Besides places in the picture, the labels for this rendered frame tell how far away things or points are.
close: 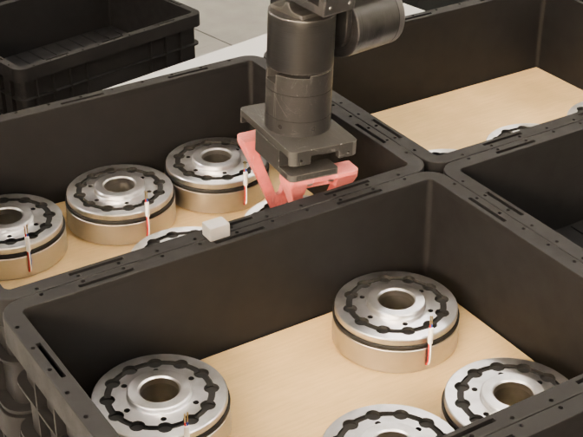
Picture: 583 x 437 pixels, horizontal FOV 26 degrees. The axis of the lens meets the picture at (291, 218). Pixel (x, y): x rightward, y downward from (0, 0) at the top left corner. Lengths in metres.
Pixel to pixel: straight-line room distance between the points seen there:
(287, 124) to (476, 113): 0.41
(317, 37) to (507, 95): 0.48
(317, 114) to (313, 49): 0.06
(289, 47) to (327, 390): 0.28
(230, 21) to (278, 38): 2.90
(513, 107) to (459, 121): 0.08
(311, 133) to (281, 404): 0.24
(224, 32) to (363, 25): 2.79
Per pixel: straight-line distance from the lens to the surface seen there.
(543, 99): 1.48
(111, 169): 1.25
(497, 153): 1.13
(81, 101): 1.23
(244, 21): 3.94
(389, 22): 1.10
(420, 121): 1.41
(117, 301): 0.96
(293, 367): 1.02
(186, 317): 1.00
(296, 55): 1.04
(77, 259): 1.17
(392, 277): 1.07
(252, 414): 0.97
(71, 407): 0.83
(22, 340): 0.90
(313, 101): 1.06
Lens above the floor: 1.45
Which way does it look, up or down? 30 degrees down
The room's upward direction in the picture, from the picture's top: straight up
